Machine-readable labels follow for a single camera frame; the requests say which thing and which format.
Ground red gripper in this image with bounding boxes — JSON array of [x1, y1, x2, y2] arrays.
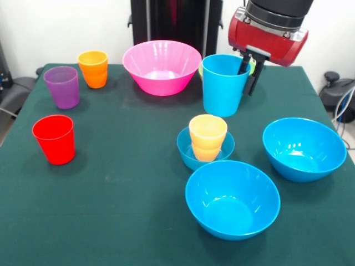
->
[[227, 7, 310, 97]]

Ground green bowl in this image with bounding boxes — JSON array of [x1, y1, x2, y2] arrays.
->
[[198, 61, 256, 81]]

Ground blue cup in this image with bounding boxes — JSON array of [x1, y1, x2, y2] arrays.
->
[[201, 54, 252, 117]]

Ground yellow cup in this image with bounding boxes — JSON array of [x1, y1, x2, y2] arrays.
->
[[189, 114, 229, 162]]

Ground small blue bowl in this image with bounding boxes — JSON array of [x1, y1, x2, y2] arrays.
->
[[176, 126, 236, 171]]

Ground black chair base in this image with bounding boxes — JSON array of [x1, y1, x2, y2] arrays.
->
[[318, 71, 355, 124]]

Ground pink bowl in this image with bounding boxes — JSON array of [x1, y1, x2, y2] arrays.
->
[[122, 40, 203, 97]]

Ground large blue bowl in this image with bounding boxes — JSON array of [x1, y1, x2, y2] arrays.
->
[[185, 160, 281, 241], [262, 117, 348, 183]]

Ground orange cup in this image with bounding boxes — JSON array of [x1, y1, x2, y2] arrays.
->
[[77, 50, 109, 89]]

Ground purple cup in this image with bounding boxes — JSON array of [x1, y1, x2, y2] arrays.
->
[[43, 65, 80, 110]]

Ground dark green tablecloth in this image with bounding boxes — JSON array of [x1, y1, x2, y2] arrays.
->
[[0, 63, 355, 266]]

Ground red cup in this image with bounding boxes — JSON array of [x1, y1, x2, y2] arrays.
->
[[32, 114, 76, 166]]

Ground blue and white cables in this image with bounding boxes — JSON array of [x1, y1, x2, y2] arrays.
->
[[331, 84, 355, 149]]

